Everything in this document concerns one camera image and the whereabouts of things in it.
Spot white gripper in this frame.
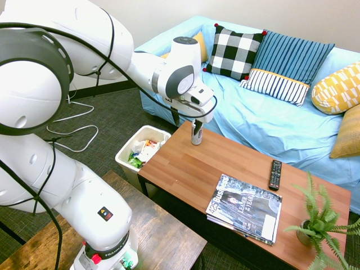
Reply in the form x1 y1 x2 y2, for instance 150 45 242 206
168 82 216 136

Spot silver drink can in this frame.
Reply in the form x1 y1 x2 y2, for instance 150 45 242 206
190 119 203 146

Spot crumpled trash in bin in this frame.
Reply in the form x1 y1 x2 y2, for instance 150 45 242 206
128 139 167 169

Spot white trash bin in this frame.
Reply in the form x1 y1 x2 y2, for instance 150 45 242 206
115 125 172 199

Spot small yellow pillow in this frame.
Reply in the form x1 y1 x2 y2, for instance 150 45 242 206
160 30 209 63

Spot light blue covered sofa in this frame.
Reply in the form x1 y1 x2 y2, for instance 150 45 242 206
134 15 360 215

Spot black white checkered pillow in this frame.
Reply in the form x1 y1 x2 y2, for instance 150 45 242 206
202 22 267 82

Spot wooden coffee table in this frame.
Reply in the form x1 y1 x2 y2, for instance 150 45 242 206
137 120 352 270

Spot black remote control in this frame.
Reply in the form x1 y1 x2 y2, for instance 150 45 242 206
268 159 283 192

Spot business magazine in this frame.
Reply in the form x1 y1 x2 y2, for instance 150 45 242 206
205 173 283 243

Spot blue striped pillow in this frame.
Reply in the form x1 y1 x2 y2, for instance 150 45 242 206
238 29 336 108

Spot dark wooden robot table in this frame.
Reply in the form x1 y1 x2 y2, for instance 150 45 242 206
0 169 208 270

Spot yellow white patterned pillow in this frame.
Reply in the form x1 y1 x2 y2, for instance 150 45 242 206
311 60 360 115

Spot mustard yellow woven pillow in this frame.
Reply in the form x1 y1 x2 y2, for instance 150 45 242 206
329 103 360 159

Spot potted green fern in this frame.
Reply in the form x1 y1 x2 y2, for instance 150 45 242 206
283 170 360 270

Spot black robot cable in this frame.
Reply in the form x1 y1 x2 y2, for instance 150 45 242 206
0 7 218 270

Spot white floor cable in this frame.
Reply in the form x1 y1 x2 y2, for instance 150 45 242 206
46 94 99 153

